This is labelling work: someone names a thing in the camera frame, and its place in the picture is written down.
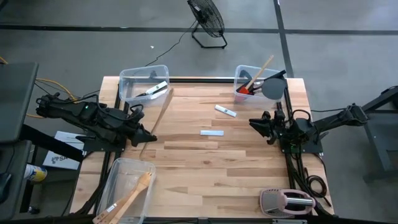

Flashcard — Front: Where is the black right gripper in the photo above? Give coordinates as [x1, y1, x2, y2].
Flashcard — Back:
[248, 109, 289, 146]

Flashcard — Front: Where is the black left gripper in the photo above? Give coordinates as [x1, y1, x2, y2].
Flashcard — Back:
[121, 116, 159, 148]

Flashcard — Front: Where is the wooden spork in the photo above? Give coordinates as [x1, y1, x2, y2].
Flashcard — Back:
[107, 172, 154, 224]

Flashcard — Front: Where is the red silicone spatula wooden handle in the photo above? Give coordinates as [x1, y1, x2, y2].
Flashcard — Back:
[237, 55, 275, 96]

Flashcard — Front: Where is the black rectangular turner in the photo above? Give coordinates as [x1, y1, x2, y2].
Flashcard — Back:
[265, 69, 287, 82]

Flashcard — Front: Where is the slotted wooden spatula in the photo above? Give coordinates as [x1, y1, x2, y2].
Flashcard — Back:
[92, 180, 146, 224]

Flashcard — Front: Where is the large clear plastic bin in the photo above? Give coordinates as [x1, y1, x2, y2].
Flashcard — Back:
[95, 157, 157, 224]

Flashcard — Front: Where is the clear plastic storage bin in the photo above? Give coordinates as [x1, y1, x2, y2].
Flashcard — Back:
[233, 64, 290, 108]
[119, 64, 171, 107]

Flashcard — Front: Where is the pink handheld grater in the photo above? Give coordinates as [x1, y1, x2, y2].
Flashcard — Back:
[259, 187, 317, 219]

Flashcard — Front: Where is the white printed box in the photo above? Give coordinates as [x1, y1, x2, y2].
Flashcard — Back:
[42, 130, 86, 171]

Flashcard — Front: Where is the yellow white spray can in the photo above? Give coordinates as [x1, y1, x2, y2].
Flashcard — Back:
[24, 164, 49, 183]

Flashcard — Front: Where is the black metal stand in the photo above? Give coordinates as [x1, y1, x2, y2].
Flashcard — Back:
[354, 85, 398, 181]

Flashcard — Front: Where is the black floor fan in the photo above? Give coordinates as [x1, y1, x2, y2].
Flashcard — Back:
[187, 0, 228, 50]

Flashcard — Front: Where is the dark grey flat panel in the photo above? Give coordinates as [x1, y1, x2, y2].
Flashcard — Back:
[0, 61, 39, 144]

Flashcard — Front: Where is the dark grey console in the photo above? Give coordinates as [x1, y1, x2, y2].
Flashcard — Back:
[0, 139, 32, 220]

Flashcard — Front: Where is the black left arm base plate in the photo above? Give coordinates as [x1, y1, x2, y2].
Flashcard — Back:
[75, 133, 129, 154]

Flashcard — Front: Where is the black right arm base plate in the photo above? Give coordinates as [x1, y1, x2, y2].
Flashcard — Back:
[279, 129, 330, 154]

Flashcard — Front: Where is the coiled black cable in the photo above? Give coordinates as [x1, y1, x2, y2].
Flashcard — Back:
[303, 149, 333, 208]

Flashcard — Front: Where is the black aluminium table frame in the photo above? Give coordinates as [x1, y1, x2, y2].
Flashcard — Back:
[73, 75, 333, 218]

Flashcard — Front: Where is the black fan power cable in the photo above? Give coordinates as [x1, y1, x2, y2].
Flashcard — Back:
[133, 20, 198, 75]

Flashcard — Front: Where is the yellow extension cord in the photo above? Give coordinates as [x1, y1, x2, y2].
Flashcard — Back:
[0, 55, 78, 119]

